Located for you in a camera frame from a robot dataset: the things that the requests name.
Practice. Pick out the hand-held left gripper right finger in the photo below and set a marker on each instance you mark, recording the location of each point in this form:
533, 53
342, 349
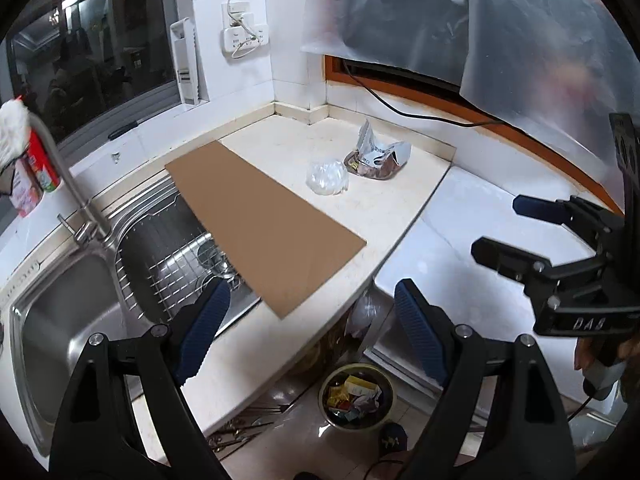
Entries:
420, 330

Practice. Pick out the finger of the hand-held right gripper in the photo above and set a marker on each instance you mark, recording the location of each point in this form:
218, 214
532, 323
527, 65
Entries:
535, 207
505, 257

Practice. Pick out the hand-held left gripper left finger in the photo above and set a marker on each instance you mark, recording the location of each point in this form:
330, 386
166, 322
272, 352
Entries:
202, 335

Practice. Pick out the round dark bin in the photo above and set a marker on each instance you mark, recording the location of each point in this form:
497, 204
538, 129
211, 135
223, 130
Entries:
323, 395

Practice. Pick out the person's right hand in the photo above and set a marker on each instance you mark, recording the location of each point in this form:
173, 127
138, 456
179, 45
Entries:
582, 355

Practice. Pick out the white cabinet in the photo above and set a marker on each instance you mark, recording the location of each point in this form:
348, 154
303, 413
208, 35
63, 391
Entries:
400, 355

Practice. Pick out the translucent white plastic bag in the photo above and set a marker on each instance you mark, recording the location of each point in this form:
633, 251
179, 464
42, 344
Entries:
365, 310

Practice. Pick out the brown wooden cabinet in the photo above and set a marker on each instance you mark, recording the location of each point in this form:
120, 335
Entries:
280, 360

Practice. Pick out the person's right shoe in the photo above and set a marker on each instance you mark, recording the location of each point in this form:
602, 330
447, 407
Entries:
393, 437

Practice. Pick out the person's shoe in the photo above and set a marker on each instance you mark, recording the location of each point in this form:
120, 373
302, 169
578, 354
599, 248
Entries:
393, 437
307, 476

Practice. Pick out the brown cardboard sheet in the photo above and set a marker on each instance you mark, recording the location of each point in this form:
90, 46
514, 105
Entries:
260, 225

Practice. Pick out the stainless steel sink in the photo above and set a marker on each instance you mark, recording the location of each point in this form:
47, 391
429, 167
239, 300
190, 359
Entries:
55, 340

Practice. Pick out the brown torn packet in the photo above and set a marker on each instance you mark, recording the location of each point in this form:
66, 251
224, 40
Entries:
372, 171

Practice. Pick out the translucent plastic sheet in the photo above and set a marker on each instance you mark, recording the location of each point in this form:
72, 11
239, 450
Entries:
390, 10
550, 50

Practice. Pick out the grey foil bag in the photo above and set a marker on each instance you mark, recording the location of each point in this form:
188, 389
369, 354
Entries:
380, 152

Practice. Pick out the person's left shoe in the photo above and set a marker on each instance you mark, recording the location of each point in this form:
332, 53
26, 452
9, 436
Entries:
307, 476

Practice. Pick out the crumpled clear plastic bag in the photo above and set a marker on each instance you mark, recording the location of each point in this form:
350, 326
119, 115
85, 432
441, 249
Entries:
327, 177

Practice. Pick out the steel faucet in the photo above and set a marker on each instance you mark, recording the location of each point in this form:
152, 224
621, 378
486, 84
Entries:
65, 180

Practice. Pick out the black pen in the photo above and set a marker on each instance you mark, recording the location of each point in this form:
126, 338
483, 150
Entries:
122, 130

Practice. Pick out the pink white packet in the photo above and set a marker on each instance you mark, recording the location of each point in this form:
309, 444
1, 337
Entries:
25, 190

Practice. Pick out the red bottle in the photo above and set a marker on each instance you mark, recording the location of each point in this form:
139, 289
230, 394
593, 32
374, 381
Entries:
42, 165

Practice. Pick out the white fluffy cloth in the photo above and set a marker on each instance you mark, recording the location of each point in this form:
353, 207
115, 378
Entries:
12, 130

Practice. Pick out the white power strip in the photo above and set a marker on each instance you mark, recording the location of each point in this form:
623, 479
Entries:
245, 40

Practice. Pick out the dark window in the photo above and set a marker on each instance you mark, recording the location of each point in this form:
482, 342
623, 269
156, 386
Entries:
100, 50

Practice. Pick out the orange wooden window frame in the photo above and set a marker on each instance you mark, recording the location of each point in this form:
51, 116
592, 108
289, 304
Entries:
330, 67

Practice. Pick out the white plastic wall holder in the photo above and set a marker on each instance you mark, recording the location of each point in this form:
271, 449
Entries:
187, 65

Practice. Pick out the white wall socket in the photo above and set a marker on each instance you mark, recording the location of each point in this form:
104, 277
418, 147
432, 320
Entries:
236, 14

